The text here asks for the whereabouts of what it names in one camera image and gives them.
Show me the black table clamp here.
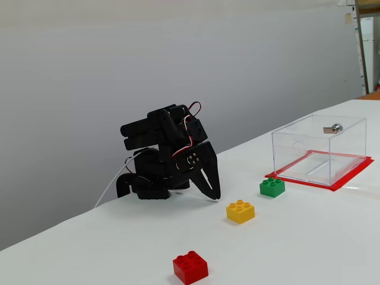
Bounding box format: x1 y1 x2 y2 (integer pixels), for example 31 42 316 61
115 173 136 199

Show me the red white black servo cable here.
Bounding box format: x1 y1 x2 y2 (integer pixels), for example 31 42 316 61
172 115 195 158
188 102 203 118

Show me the white refrigerator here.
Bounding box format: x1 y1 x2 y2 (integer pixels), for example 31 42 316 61
359 16 375 93

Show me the metal box lock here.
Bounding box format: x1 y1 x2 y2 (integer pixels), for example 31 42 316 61
322 123 344 135

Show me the red lego brick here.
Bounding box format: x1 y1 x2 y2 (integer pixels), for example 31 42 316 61
172 251 209 285

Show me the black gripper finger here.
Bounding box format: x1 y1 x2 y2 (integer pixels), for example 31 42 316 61
204 154 222 201
189 169 218 200

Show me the green lego brick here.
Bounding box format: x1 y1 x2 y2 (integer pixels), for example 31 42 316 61
259 176 286 198

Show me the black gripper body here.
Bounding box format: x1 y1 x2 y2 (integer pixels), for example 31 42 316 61
175 141 217 179

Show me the wooden post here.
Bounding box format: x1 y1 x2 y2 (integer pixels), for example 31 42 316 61
354 0 370 96

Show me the yellow lego brick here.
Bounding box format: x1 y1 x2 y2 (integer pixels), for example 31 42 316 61
226 199 255 224

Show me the transparent plastic box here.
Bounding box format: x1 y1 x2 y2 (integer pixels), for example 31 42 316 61
271 114 368 187

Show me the red tape frame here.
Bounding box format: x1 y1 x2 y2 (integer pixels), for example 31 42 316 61
265 150 375 192

